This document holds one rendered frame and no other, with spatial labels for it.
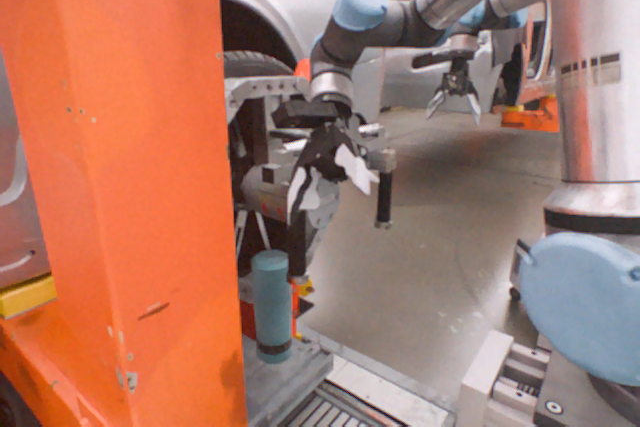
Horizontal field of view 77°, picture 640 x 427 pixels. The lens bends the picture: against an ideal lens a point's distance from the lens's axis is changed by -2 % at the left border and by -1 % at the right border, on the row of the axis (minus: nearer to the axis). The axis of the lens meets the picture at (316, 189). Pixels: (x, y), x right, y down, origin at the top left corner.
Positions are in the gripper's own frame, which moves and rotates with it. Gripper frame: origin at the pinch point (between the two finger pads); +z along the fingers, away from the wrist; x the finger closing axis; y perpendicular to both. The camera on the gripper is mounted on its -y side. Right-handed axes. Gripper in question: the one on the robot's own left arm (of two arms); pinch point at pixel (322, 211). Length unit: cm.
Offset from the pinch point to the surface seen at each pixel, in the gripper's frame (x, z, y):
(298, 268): 18.9, 1.1, 13.1
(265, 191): 17.5, -10.9, 2.9
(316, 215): 22.3, -13.8, 21.1
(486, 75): 36, -206, 219
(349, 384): 66, 16, 82
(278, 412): 71, 25, 55
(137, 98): -4.4, 0.1, -28.9
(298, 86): 20, -45, 12
